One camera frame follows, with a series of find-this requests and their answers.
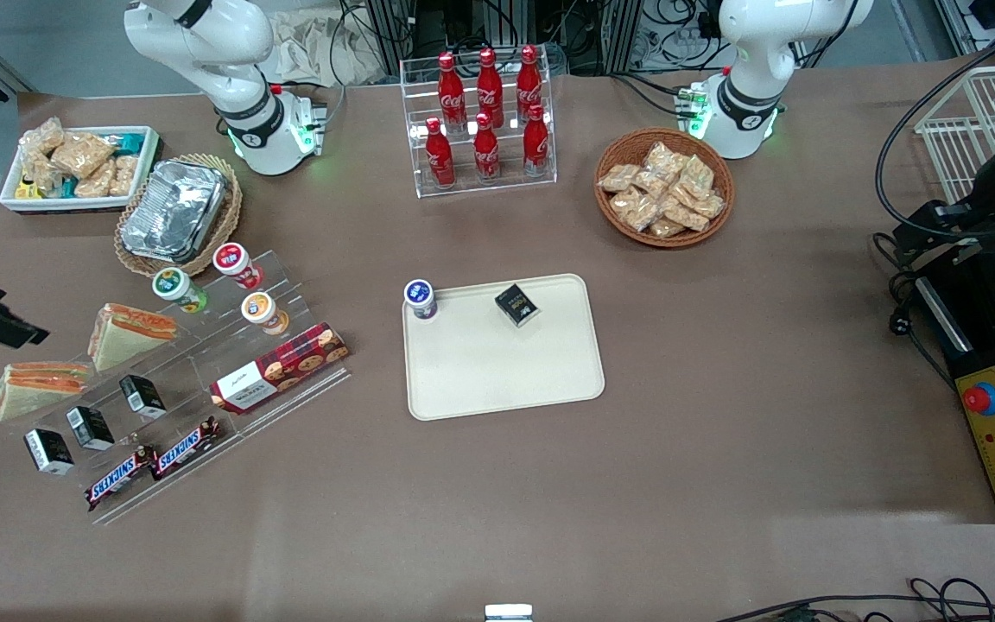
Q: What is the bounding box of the small black carton box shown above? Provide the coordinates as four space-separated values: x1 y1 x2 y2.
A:
119 374 167 420
23 428 75 476
66 405 115 452
495 282 541 328

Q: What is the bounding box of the red lid yogurt cup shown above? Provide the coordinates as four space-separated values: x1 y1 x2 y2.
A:
212 242 263 290

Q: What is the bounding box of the clear acrylic bottle rack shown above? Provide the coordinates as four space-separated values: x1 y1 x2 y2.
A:
400 48 557 200

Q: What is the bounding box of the silver foil container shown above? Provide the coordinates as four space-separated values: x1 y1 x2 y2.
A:
120 160 232 263

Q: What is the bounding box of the beige plastic tray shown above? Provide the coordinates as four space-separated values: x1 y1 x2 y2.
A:
402 273 606 422

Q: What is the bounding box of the orange lid yogurt cup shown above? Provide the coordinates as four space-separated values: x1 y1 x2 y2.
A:
241 291 289 336

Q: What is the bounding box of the clear acrylic stepped stand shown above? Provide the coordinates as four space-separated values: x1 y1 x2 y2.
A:
0 251 353 526

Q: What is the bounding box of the thick black cable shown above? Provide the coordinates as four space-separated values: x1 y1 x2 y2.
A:
874 22 995 243

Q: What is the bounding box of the oval tan wicker basket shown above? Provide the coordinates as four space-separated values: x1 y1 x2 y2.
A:
114 154 244 277

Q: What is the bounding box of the aluminium frame rack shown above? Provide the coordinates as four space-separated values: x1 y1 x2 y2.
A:
364 0 645 74

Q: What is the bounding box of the blue lid yogurt cup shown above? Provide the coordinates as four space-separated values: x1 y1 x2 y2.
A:
403 279 439 321

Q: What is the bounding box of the green lid yogurt cup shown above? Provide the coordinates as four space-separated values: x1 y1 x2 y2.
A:
152 267 208 314

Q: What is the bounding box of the red cola bottle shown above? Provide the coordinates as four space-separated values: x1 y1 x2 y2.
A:
425 117 456 188
437 52 467 132
476 48 504 130
473 112 501 182
517 45 543 122
523 104 550 177

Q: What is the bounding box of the round brown wicker basket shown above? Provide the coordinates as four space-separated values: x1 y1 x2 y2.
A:
594 128 736 250

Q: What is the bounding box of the black cable bundle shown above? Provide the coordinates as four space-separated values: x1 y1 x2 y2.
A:
713 577 995 622

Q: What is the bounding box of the red plaid cookie box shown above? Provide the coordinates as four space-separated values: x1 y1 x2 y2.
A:
209 322 351 416

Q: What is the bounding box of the crumpled beige cloth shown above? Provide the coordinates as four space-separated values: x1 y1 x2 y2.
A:
260 9 386 87

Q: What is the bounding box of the triangle sandwich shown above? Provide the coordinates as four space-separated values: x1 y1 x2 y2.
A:
87 302 180 372
0 361 94 423

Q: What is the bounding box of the white wire basket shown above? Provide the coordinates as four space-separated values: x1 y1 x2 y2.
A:
914 62 995 204

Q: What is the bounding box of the snickers chocolate bar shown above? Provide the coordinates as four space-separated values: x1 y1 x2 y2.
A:
150 416 222 481
85 446 158 512

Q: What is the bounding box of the white rectangular bin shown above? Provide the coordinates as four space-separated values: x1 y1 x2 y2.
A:
0 125 162 214

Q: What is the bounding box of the black equipment base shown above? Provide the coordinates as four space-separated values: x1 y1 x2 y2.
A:
890 143 995 524

